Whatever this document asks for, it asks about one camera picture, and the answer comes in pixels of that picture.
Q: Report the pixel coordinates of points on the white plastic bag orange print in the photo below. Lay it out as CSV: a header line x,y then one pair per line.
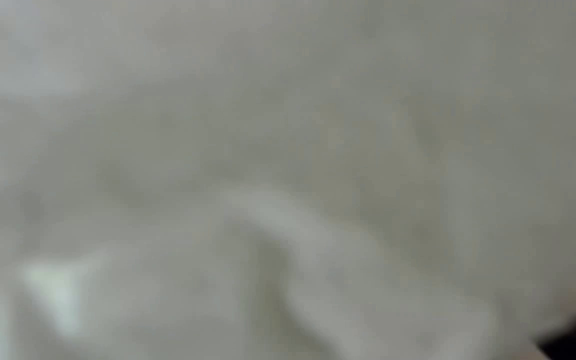
x,y
288,166

